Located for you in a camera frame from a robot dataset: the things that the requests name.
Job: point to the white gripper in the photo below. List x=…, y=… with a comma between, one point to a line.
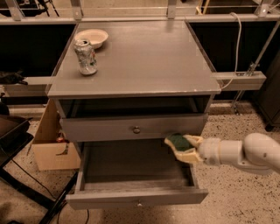
x=210, y=150

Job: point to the green and yellow sponge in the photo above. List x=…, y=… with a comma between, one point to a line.
x=179, y=143

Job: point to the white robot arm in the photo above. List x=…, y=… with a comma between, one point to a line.
x=256, y=153

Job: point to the closed grey upper drawer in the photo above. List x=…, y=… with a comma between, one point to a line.
x=121, y=128

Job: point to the round drawer knob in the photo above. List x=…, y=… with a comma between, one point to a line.
x=136, y=130

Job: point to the open grey lower drawer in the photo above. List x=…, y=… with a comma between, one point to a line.
x=133, y=173

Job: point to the grey drawer cabinet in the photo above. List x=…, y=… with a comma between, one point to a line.
x=150, y=68

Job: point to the crushed silver soda can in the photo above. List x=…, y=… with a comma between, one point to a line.
x=86, y=56

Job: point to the cardboard box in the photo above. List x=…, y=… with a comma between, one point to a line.
x=51, y=149

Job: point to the white paper bowl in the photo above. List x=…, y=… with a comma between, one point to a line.
x=96, y=37

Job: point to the black chair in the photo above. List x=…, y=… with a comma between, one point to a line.
x=13, y=138

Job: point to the grey metal rail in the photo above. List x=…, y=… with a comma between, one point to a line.
x=230, y=81

